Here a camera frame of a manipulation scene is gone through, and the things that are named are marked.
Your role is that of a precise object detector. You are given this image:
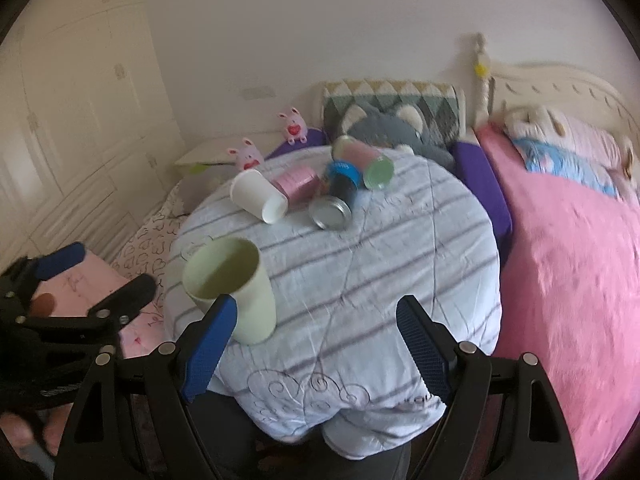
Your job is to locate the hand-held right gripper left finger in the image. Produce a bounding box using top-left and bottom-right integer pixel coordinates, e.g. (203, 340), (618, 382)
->
(52, 294), (238, 480)

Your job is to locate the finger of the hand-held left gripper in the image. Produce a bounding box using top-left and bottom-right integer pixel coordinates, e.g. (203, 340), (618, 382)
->
(0, 241), (87, 311)
(29, 274), (157, 330)

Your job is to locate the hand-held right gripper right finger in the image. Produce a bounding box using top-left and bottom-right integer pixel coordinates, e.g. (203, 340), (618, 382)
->
(395, 295), (582, 480)

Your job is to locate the pale green cup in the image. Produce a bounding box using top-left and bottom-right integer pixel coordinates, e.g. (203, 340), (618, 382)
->
(182, 236), (277, 346)

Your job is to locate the white paper cup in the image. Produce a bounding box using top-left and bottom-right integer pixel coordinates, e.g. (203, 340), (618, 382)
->
(229, 168), (290, 225)

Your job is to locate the pink striped cup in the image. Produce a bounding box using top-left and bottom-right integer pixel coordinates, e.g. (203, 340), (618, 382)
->
(270, 165), (322, 205)

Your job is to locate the person's left hand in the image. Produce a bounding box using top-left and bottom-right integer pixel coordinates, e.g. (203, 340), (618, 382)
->
(0, 402), (71, 458)

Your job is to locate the heart print sheet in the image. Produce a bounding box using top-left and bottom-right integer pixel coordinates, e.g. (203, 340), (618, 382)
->
(110, 180), (193, 321)

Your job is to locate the grey striped quilt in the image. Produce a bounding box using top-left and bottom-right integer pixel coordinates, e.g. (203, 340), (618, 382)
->
(162, 146), (504, 461)

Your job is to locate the cream wardrobe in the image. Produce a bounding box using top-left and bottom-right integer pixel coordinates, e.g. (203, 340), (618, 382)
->
(0, 0), (187, 266)

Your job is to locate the pink bedspread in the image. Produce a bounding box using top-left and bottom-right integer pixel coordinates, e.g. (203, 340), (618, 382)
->
(472, 122), (640, 480)

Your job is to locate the silver metal can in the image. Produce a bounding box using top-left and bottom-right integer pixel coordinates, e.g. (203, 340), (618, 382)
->
(308, 195), (352, 232)

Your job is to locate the white pillow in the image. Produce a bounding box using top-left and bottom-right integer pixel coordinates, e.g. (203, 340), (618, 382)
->
(174, 135), (251, 170)

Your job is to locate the blue and black can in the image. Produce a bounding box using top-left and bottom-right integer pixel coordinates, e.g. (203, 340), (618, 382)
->
(321, 159), (362, 209)

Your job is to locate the pink can with green lid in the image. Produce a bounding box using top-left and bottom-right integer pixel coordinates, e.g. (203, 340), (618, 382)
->
(332, 135), (396, 191)

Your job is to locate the grey plush cat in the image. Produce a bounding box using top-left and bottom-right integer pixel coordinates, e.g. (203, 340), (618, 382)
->
(341, 101), (457, 171)

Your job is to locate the pink and blue pillow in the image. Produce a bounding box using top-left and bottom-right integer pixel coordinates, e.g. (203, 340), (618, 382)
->
(504, 106), (637, 198)

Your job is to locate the triangle patterned cushion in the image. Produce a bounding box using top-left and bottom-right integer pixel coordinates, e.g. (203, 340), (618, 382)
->
(320, 79), (467, 143)

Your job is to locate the cream bed headboard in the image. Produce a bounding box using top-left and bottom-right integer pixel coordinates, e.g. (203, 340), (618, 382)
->
(470, 32), (640, 133)

